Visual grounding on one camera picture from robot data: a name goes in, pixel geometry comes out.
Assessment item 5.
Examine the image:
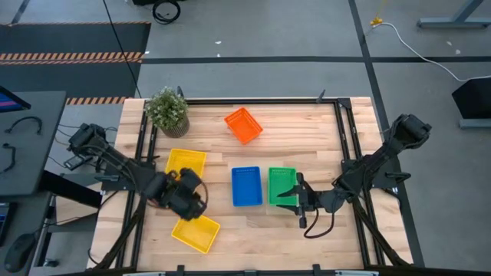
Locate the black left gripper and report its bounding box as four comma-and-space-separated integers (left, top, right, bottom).
153, 170, 209, 222

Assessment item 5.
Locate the black box on grey base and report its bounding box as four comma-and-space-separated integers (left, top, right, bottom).
451, 75, 491, 130

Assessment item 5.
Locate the long black floor cable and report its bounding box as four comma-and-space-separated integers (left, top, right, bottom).
102, 0, 142, 99

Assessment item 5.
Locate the white floor cable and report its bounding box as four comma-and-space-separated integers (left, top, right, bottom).
377, 21, 491, 83

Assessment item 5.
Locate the black hazard-striped floor mat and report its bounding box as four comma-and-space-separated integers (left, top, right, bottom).
0, 21, 152, 105

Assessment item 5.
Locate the orange plastic basket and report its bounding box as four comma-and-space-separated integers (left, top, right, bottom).
223, 107, 265, 146

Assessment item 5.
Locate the black controller box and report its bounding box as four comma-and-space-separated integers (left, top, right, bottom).
63, 155, 89, 172

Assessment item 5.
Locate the black computer monitor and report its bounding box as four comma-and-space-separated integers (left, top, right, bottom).
0, 86, 32, 114

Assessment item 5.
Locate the black cable on desk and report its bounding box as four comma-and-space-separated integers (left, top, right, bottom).
4, 116, 43, 135
2, 143, 17, 173

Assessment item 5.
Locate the blue plastic basket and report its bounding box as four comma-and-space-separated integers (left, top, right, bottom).
230, 166, 264, 208

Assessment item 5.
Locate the coiled black cable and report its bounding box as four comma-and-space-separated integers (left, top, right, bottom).
152, 0, 182, 25

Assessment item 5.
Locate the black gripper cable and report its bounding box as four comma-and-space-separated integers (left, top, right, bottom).
304, 209, 335, 239

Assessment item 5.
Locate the dark desk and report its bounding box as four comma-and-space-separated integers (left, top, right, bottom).
0, 90, 67, 196

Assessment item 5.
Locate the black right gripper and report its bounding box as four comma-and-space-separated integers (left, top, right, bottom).
275, 172, 321, 229

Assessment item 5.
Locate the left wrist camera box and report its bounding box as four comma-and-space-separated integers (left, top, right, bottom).
178, 167, 203, 191

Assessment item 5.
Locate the potted plant in striped pot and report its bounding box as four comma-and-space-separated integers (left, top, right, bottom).
144, 86, 191, 139

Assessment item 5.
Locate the yellow plastic basket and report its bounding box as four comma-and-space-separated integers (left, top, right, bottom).
170, 214, 222, 255
164, 148, 208, 179

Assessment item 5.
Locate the green plastic basket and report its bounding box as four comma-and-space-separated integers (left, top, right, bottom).
267, 166, 299, 207

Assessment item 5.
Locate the black aluminium table frame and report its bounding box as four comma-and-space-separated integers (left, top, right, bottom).
86, 95, 425, 276

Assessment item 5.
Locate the grey desk leg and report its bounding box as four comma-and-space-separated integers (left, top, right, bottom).
417, 0, 491, 30

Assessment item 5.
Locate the black computer mouse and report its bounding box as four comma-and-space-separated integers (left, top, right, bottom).
3, 232, 38, 274

